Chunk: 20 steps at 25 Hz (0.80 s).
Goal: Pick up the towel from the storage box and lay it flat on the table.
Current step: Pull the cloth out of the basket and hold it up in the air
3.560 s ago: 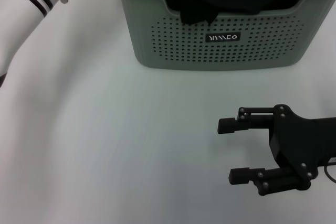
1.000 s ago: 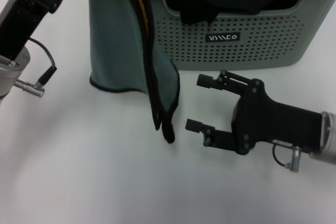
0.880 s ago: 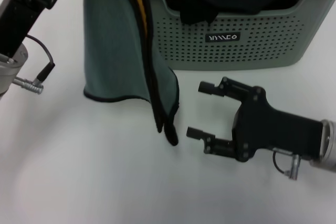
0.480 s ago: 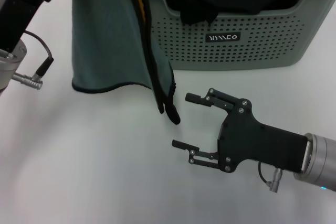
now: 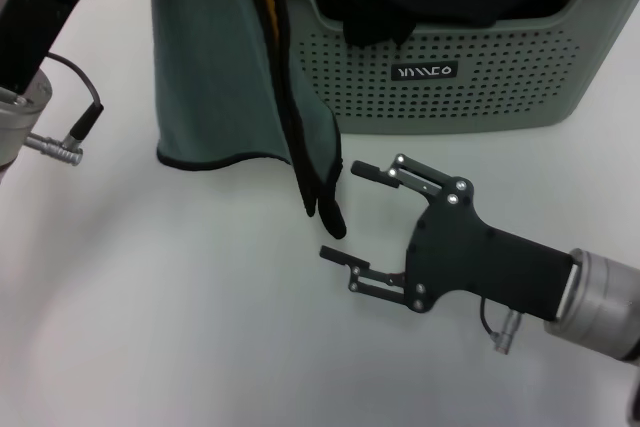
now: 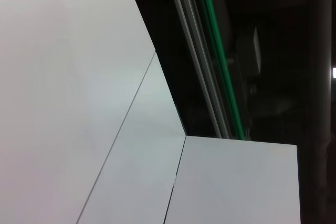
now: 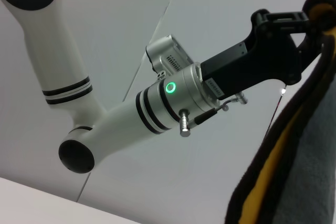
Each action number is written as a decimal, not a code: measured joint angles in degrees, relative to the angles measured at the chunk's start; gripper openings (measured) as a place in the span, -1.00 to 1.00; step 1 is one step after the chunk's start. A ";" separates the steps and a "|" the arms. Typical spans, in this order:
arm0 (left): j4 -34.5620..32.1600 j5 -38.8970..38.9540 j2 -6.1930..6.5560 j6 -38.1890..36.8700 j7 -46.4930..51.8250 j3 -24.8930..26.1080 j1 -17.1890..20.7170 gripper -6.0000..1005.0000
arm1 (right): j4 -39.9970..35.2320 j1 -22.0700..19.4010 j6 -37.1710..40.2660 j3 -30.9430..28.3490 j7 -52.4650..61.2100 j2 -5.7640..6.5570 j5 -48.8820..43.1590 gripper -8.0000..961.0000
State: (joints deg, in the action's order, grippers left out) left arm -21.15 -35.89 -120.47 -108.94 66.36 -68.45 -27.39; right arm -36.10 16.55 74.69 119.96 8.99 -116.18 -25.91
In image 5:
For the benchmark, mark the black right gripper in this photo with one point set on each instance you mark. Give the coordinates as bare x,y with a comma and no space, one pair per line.
465,257

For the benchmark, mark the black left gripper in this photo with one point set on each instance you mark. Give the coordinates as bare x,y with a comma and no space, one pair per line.
40,12

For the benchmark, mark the yellow and green towel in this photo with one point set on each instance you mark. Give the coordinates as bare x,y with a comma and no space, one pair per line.
210,72

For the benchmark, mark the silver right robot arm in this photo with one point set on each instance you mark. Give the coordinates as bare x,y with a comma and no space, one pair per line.
605,307

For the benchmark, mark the green perforated plastic storage basket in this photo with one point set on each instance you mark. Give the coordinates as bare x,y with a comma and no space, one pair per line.
500,72

